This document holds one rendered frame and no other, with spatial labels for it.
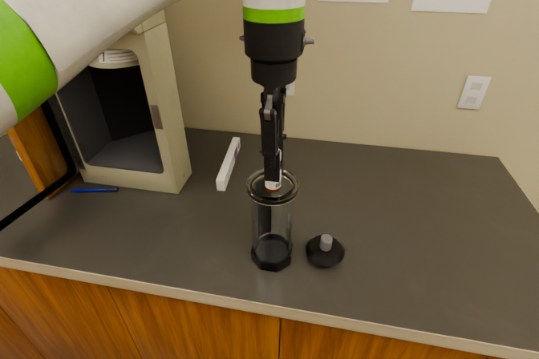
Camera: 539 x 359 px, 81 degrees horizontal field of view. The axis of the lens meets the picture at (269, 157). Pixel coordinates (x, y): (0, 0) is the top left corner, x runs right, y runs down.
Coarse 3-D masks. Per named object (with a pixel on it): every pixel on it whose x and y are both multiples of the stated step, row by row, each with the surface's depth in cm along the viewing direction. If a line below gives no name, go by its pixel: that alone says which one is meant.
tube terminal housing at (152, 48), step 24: (144, 24) 70; (120, 48) 73; (144, 48) 72; (168, 48) 82; (144, 72) 76; (168, 72) 83; (168, 96) 84; (168, 120) 86; (168, 144) 87; (96, 168) 97; (168, 168) 92; (168, 192) 97
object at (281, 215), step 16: (256, 176) 67; (288, 176) 67; (256, 192) 63; (272, 192) 72; (288, 192) 63; (256, 208) 65; (272, 208) 63; (288, 208) 65; (256, 224) 68; (272, 224) 66; (288, 224) 68; (256, 240) 71; (272, 240) 68; (288, 240) 71; (272, 256) 71
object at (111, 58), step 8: (104, 56) 78; (112, 56) 78; (120, 56) 78; (128, 56) 79; (136, 56) 80; (96, 64) 79; (104, 64) 78; (112, 64) 78; (120, 64) 79; (128, 64) 79; (136, 64) 80
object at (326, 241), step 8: (312, 240) 77; (320, 240) 74; (328, 240) 73; (336, 240) 77; (312, 248) 75; (320, 248) 75; (328, 248) 74; (336, 248) 75; (312, 256) 74; (320, 256) 73; (328, 256) 73; (336, 256) 73; (320, 264) 73; (328, 264) 73
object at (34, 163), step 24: (24, 120) 79; (0, 144) 74; (24, 144) 80; (48, 144) 86; (0, 168) 75; (24, 168) 81; (48, 168) 87; (0, 192) 76; (24, 192) 82; (0, 216) 77
